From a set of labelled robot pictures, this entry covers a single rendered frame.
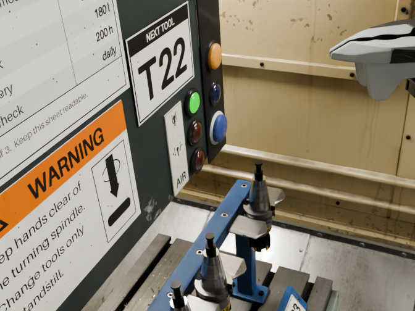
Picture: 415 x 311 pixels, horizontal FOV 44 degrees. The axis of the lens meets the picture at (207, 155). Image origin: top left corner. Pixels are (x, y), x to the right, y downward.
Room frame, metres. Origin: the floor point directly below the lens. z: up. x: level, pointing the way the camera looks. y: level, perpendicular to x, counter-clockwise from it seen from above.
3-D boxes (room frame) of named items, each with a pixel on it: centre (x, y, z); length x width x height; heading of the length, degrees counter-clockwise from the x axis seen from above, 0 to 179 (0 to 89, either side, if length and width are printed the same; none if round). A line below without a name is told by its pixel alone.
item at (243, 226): (0.76, -0.07, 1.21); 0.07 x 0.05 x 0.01; 63
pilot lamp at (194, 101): (0.43, 0.01, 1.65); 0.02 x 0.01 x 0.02; 153
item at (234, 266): (0.66, -0.02, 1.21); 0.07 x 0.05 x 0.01; 63
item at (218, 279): (0.61, 0.01, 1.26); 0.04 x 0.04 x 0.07
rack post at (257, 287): (0.88, -0.07, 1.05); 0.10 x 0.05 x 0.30; 63
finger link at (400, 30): (0.49, -0.17, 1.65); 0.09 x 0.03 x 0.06; 93
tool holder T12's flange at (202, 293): (0.61, 0.01, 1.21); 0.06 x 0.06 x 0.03
